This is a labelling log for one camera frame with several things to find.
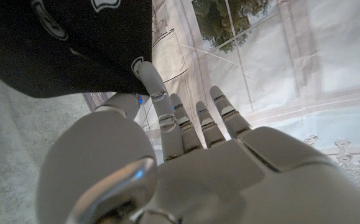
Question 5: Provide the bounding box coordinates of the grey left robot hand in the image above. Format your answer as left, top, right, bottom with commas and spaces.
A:
36, 60, 360, 224

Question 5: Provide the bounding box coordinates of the black paisley bandana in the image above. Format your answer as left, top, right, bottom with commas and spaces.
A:
0, 0, 153, 99

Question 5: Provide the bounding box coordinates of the printed window backdrop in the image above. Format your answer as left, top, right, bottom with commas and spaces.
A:
83, 0, 360, 203

